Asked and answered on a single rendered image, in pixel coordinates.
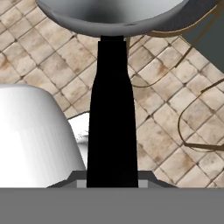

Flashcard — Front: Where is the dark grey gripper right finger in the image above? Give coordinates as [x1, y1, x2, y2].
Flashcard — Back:
[137, 170, 179, 189]

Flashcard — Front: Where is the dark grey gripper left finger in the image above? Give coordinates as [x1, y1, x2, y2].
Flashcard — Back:
[46, 170, 88, 189]

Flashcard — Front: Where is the white flat object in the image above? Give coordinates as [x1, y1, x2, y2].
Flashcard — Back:
[66, 112, 91, 170]

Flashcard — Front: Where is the white rounded object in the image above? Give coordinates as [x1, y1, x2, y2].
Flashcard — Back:
[0, 83, 88, 189]

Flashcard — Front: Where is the brass wire stool frame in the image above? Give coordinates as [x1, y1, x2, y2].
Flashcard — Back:
[177, 78, 224, 153]

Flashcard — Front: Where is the dark grey stool, brass frame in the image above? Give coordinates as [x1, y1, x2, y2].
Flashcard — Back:
[128, 0, 224, 89]

